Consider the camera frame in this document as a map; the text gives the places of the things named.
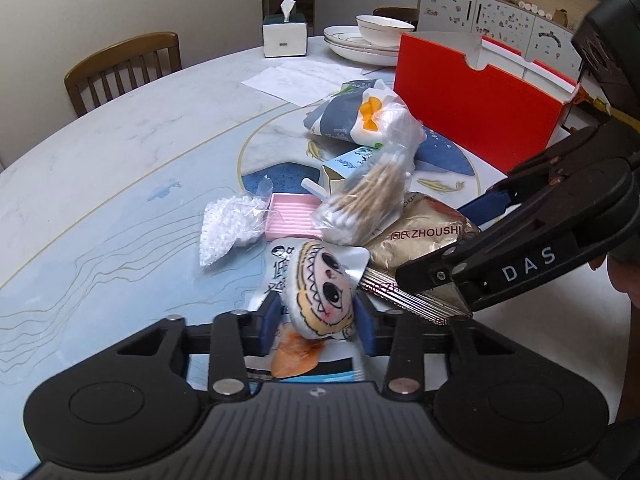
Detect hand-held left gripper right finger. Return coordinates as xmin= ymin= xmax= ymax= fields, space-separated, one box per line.
xmin=352 ymin=294 xmax=507 ymax=402

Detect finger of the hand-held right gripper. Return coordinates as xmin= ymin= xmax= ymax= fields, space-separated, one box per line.
xmin=395 ymin=180 xmax=601 ymax=313
xmin=457 ymin=115 xmax=640 ymax=227

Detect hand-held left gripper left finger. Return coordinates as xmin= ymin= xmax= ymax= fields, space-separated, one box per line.
xmin=116 ymin=292 xmax=283 ymax=402

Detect silver crimped packet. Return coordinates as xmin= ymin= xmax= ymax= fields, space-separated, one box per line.
xmin=357 ymin=265 xmax=474 ymax=327

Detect white printed snack packet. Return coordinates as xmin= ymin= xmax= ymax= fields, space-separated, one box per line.
xmin=245 ymin=240 xmax=367 ymax=385

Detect cartoon face snack packet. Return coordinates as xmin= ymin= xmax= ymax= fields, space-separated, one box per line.
xmin=282 ymin=240 xmax=372 ymax=345

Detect red cardboard box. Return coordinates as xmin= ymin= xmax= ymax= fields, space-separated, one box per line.
xmin=394 ymin=32 xmax=582 ymax=174

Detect bag of white beads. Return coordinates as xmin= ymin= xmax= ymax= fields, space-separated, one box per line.
xmin=199 ymin=195 xmax=271 ymax=269

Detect clear plastic bag white contents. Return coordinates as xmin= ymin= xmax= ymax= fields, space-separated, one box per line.
xmin=350 ymin=87 xmax=426 ymax=161

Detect blue-grey tissue pack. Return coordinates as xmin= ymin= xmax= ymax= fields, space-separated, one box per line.
xmin=305 ymin=79 xmax=401 ymax=147

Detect golden brown snack packet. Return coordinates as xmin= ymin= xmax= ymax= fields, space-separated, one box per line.
xmin=362 ymin=192 xmax=482 ymax=281

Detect pink ribbed soap dish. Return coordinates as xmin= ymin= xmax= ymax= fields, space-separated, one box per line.
xmin=260 ymin=191 xmax=326 ymax=241

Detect bag of cotton swabs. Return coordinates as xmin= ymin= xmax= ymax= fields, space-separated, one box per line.
xmin=310 ymin=142 xmax=417 ymax=247

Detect white cabinet with stickers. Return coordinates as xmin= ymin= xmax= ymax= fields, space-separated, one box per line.
xmin=417 ymin=0 xmax=585 ymax=82

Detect small light blue carton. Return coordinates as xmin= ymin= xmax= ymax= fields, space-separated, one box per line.
xmin=302 ymin=145 xmax=387 ymax=202

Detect white gold-rimmed plate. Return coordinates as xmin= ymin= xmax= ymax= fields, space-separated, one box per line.
xmin=325 ymin=42 xmax=401 ymax=67
xmin=322 ymin=25 xmax=401 ymax=55

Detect white gold-rimmed bowl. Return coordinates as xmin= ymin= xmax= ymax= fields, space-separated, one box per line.
xmin=356 ymin=15 xmax=416 ymax=47

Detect dark wooden chair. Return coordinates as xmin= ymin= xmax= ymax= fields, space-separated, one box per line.
xmin=372 ymin=7 xmax=421 ymax=27

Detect white paper sheet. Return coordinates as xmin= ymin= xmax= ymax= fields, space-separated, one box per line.
xmin=240 ymin=62 xmax=352 ymax=107

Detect white and green tissue box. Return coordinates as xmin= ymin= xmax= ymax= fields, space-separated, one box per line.
xmin=262 ymin=0 xmax=307 ymax=59

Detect wooden slat-back chair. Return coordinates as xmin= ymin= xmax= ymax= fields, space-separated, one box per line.
xmin=64 ymin=31 xmax=182 ymax=118

